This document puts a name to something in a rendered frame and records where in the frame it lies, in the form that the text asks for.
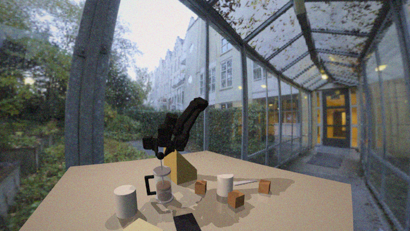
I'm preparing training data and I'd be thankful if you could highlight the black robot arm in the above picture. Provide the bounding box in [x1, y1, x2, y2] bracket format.
[157, 97, 208, 148]

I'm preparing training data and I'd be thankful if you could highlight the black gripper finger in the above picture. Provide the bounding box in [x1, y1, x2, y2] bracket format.
[151, 139, 158, 156]
[164, 140, 175, 156]

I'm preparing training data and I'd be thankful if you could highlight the white cylinder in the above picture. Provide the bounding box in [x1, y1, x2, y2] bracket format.
[216, 172, 234, 197]
[114, 185, 138, 219]

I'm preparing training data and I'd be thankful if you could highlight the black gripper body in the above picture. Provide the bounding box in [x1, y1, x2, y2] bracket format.
[142, 136, 185, 151]

